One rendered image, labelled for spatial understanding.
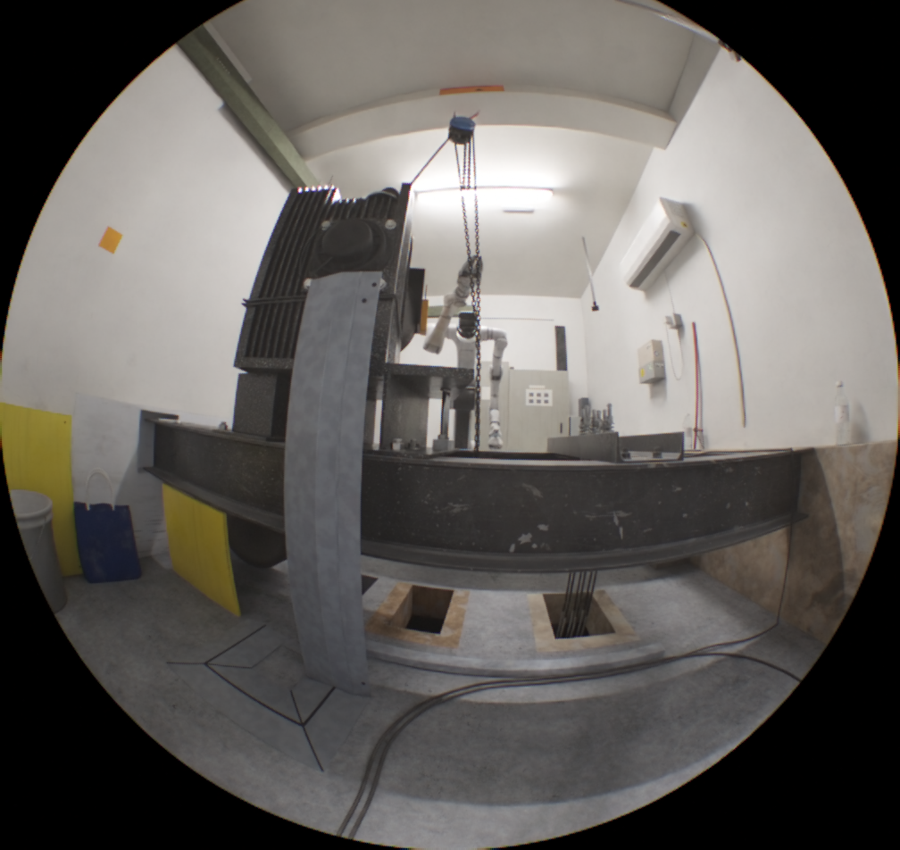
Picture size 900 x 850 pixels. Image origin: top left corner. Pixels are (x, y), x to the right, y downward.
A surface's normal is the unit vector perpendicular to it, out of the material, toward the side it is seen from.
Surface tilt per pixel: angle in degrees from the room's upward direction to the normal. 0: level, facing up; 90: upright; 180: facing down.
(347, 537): 90
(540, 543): 90
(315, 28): 180
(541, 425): 90
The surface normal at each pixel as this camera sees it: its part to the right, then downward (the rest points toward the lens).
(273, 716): 0.02, -1.00
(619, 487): -0.15, -0.15
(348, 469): 0.06, -0.14
